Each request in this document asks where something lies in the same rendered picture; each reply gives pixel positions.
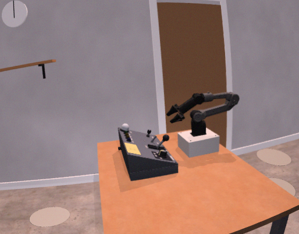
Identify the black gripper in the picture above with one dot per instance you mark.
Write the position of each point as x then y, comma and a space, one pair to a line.
179, 117

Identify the black angled console housing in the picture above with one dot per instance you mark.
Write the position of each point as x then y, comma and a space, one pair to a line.
146, 160

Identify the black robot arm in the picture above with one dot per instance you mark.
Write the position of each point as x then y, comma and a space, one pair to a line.
198, 125

